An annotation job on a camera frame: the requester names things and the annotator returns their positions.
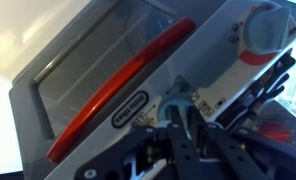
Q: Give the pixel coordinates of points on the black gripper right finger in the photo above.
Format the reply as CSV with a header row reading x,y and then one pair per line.
x,y
221,157

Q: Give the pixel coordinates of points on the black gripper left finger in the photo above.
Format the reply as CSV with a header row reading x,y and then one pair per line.
x,y
184,153

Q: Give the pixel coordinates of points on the red stove back knob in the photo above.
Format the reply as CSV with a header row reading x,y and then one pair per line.
x,y
276,131

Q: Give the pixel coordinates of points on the grey toy oven stove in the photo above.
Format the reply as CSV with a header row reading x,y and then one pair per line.
x,y
211,67

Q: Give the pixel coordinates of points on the red oven door handle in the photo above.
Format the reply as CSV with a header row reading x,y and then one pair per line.
x,y
119,79

